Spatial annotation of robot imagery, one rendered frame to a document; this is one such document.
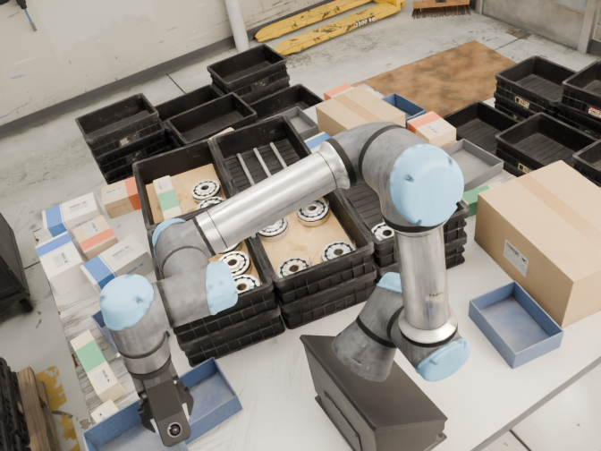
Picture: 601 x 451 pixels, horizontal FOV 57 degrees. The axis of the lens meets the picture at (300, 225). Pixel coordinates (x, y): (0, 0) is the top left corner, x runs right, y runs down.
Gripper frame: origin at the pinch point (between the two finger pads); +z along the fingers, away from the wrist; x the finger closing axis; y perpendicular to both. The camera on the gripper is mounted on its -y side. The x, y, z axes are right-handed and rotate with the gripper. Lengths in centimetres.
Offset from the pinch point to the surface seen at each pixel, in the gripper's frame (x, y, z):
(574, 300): -103, -5, 19
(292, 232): -56, 62, 22
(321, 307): -51, 36, 30
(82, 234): 4, 115, 35
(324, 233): -63, 56, 22
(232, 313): -25, 40, 22
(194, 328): -14.6, 41.8, 23.3
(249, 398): -21, 25, 40
